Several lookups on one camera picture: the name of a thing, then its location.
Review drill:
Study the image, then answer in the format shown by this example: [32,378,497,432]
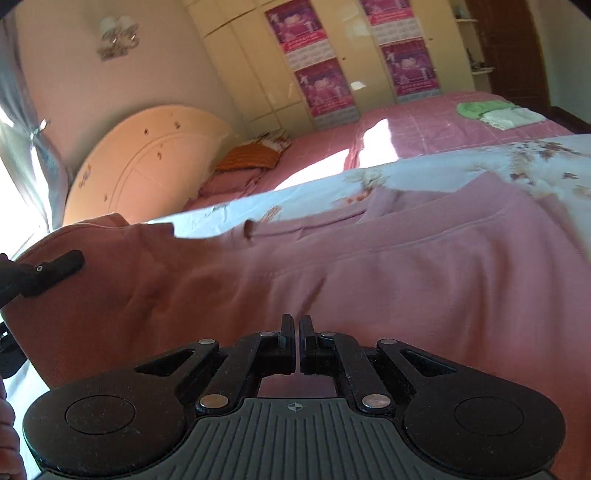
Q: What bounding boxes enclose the pink long-sleeve sweater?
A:
[0,171,591,480]

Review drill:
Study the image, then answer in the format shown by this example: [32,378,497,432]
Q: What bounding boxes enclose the grey blue curtain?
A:
[1,11,71,231]

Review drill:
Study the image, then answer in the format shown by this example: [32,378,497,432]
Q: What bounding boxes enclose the cream arched headboard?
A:
[63,105,242,225]

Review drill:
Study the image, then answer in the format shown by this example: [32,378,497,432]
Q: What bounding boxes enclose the orange striped pillow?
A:
[214,140,290,172]

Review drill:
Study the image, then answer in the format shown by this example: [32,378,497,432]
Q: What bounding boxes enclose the pink checked bedspread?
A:
[183,91,570,211]

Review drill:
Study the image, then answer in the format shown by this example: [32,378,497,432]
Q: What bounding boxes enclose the lower left pink poster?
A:
[294,58,360,130]

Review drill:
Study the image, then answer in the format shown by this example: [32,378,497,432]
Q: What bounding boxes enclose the pink poster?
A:
[381,38,441,103]
[294,58,360,130]
[264,0,335,72]
[361,0,423,46]

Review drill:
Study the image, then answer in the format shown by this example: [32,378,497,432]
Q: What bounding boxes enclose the cream wardrobe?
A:
[183,0,475,137]

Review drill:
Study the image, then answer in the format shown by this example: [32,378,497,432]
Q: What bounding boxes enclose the green folded cloth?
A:
[457,100,516,120]

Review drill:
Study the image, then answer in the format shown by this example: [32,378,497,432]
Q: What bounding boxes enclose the lower right pink poster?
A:
[381,38,441,103]

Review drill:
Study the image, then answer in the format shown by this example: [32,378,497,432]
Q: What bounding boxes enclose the floral white bed quilt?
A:
[4,132,591,453]

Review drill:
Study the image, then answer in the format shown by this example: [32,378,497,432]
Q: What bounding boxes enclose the white folded cloth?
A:
[480,107,547,131]

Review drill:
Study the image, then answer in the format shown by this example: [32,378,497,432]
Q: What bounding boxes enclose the upper left pink poster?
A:
[264,0,335,72]

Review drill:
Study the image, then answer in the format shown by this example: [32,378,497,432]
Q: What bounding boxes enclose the upper right pink poster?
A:
[361,0,423,46]

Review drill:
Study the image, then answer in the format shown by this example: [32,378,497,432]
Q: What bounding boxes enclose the dark brown wooden door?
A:
[467,0,550,114]

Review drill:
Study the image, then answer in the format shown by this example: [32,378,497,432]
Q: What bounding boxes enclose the wall lamp fixture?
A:
[97,16,139,61]

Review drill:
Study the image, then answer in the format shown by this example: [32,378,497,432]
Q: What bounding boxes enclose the corner wall shelves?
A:
[449,0,495,93]

